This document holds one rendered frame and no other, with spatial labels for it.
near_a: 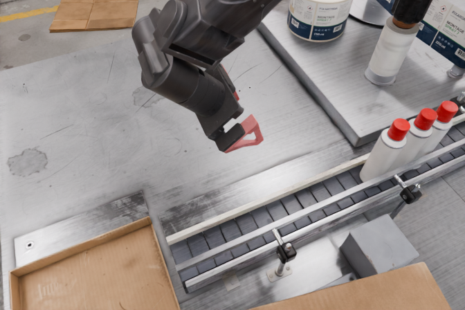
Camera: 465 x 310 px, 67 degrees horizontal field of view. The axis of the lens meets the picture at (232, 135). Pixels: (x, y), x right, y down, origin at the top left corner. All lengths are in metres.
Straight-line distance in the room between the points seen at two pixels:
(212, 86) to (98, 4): 2.79
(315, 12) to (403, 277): 0.84
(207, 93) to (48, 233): 0.60
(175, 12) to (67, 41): 2.54
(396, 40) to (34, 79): 1.09
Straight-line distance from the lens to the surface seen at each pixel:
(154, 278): 0.83
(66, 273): 0.89
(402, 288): 0.56
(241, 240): 0.70
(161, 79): 0.43
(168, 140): 1.00
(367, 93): 1.10
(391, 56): 1.08
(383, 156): 0.81
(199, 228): 0.76
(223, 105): 0.49
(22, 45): 3.04
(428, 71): 1.25
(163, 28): 0.41
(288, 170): 0.94
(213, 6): 0.38
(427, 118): 0.80
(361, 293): 0.54
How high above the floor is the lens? 1.62
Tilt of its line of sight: 52 degrees down
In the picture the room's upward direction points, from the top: straight up
